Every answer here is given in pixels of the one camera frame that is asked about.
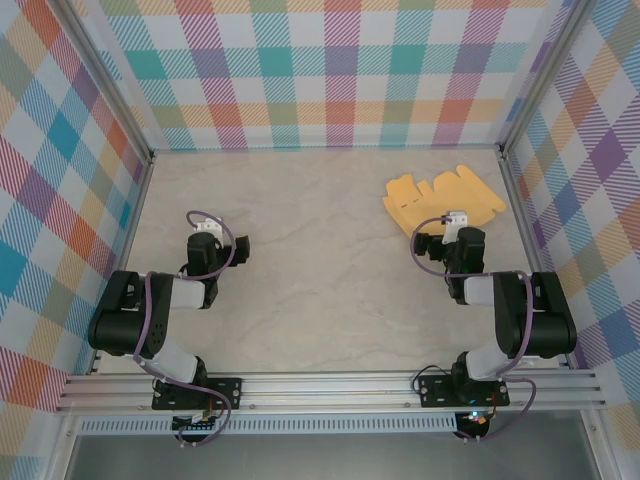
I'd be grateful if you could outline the yellow paper box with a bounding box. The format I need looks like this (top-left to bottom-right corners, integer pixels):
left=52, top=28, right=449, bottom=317
left=382, top=167, right=506, bottom=239

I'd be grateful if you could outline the grey metal panel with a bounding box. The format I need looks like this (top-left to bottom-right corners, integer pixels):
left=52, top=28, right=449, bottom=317
left=64, top=433, right=601, bottom=480

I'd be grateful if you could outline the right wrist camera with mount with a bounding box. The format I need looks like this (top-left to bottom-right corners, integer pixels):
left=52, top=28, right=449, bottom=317
left=443, top=210, right=470, bottom=242

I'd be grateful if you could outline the aluminium right side rail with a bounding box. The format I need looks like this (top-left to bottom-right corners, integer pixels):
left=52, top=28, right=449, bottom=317
left=498, top=147, right=574, bottom=371

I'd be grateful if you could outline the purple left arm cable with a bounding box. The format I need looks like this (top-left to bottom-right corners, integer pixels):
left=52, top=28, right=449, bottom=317
left=132, top=210, right=237, bottom=448

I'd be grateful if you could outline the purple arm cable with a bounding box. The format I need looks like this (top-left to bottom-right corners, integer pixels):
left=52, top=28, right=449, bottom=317
left=132, top=210, right=237, bottom=448
left=409, top=215, right=539, bottom=444

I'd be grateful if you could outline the aluminium left side rail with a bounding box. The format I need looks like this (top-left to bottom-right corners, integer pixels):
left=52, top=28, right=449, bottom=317
left=88, top=152, right=157, bottom=376

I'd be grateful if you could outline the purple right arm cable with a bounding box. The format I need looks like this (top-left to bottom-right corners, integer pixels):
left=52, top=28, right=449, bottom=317
left=409, top=215, right=539, bottom=444

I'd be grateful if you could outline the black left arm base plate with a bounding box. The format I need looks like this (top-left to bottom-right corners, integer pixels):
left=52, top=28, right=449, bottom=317
left=151, top=377, right=244, bottom=412

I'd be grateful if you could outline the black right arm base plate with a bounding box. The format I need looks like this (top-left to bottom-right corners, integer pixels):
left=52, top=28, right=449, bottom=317
left=417, top=374, right=510, bottom=409

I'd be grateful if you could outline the aluminium mounting rail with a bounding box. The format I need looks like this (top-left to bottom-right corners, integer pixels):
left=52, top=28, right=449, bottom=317
left=54, top=368, right=609, bottom=415

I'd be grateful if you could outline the aluminium right frame post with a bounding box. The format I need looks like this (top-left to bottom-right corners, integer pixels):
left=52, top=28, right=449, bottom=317
left=498, top=0, right=601, bottom=157

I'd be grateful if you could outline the aluminium frame post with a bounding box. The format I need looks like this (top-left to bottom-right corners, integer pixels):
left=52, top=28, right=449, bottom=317
left=498, top=0, right=601, bottom=157
left=52, top=0, right=155, bottom=164

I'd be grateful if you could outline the aluminium left frame post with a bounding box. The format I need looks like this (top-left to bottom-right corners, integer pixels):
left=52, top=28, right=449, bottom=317
left=52, top=0, right=155, bottom=164

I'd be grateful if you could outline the slotted grey cable duct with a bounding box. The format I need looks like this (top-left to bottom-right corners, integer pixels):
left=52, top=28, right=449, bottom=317
left=77, top=417, right=459, bottom=435

